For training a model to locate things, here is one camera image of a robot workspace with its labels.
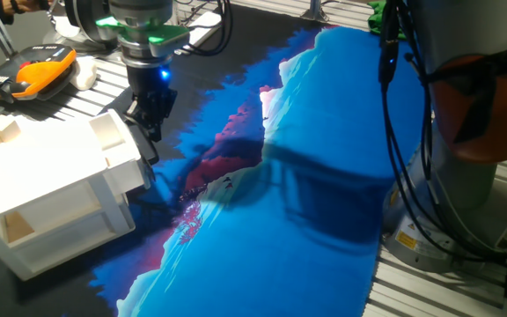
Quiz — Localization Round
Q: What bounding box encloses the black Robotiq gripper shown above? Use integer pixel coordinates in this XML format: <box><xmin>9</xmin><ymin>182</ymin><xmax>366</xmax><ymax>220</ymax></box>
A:
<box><xmin>122</xmin><ymin>63</ymin><xmax>180</xmax><ymax>143</ymax></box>

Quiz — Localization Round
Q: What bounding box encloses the white drawer with black handle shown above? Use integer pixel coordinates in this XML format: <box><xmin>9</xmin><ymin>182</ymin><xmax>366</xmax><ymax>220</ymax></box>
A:
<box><xmin>87</xmin><ymin>108</ymin><xmax>162</xmax><ymax>195</ymax></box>

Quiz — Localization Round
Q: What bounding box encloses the white drawer cabinet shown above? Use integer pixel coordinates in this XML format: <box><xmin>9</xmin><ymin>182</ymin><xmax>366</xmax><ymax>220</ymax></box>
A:
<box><xmin>0</xmin><ymin>113</ymin><xmax>137</xmax><ymax>283</ymax></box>

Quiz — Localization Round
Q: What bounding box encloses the bare person hand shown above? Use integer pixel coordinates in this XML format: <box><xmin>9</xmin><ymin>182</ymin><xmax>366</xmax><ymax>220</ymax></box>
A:
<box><xmin>0</xmin><ymin>0</ymin><xmax>55</xmax><ymax>15</ymax></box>

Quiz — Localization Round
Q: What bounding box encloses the white foam lump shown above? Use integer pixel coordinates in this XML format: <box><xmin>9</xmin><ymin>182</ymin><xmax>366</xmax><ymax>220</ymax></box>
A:
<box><xmin>69</xmin><ymin>55</ymin><xmax>99</xmax><ymax>92</ymax></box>

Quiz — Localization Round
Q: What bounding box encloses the white power strip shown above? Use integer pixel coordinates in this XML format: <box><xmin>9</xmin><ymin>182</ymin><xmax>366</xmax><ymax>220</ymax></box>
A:
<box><xmin>182</xmin><ymin>10</ymin><xmax>224</xmax><ymax>49</ymax></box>

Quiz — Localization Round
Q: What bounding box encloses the black round reel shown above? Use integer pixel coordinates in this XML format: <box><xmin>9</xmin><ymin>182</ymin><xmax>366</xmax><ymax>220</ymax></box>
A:
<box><xmin>62</xmin><ymin>0</ymin><xmax>116</xmax><ymax>44</ymax></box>

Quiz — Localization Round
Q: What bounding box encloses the orange black teach pendant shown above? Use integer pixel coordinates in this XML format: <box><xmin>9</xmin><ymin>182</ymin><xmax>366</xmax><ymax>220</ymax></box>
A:
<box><xmin>0</xmin><ymin>43</ymin><xmax>79</xmax><ymax>105</ymax></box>

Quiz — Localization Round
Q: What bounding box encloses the pale wooden block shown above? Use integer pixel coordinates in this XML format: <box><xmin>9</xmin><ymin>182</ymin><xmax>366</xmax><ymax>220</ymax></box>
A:
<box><xmin>0</xmin><ymin>114</ymin><xmax>23</xmax><ymax>146</ymax></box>

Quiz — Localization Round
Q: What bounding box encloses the blue landscape print mat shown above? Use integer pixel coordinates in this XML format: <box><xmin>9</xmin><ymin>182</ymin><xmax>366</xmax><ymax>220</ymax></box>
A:
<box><xmin>0</xmin><ymin>4</ymin><xmax>426</xmax><ymax>317</ymax></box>

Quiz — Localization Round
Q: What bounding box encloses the green cloth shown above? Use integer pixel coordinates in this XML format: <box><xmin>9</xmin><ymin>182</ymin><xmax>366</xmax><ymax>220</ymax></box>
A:
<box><xmin>366</xmin><ymin>0</ymin><xmax>407</xmax><ymax>40</ymax></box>

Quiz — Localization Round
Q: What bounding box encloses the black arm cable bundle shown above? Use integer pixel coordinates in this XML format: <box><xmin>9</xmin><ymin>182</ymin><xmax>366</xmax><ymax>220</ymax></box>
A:
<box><xmin>173</xmin><ymin>0</ymin><xmax>507</xmax><ymax>266</ymax></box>

